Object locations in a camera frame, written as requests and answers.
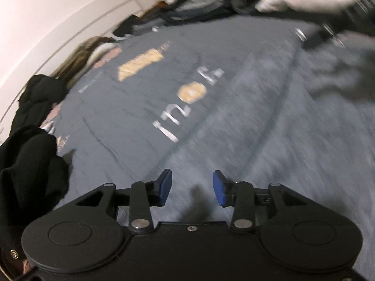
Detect black puffer coat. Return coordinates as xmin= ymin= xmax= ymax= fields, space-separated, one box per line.
xmin=10 ymin=74 xmax=69 ymax=135

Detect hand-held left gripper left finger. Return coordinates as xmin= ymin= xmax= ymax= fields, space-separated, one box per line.
xmin=75 ymin=169 xmax=173 ymax=231

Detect stack of folded clothes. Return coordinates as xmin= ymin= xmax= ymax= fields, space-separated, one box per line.
xmin=113 ymin=0 xmax=264 ymax=36

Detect dark grey printed quilt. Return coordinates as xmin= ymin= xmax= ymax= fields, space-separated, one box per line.
xmin=44 ymin=15 xmax=323 ymax=211

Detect brown folded quilt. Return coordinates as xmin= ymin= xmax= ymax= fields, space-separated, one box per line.
xmin=56 ymin=37 xmax=118 ymax=79

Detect black jacket brown fleece lining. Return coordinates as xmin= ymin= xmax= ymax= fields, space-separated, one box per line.
xmin=0 ymin=126 xmax=71 ymax=278

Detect grey fleece garment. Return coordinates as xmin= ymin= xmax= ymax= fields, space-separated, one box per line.
xmin=160 ymin=26 xmax=375 ymax=278

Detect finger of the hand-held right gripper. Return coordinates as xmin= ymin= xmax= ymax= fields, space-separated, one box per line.
xmin=302 ymin=25 xmax=346 ymax=50

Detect white bed headboard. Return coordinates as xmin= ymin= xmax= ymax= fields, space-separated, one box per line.
xmin=0 ymin=0 xmax=165 ymax=123

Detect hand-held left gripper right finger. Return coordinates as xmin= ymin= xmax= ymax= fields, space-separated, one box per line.
xmin=213 ymin=170 xmax=308 ymax=231

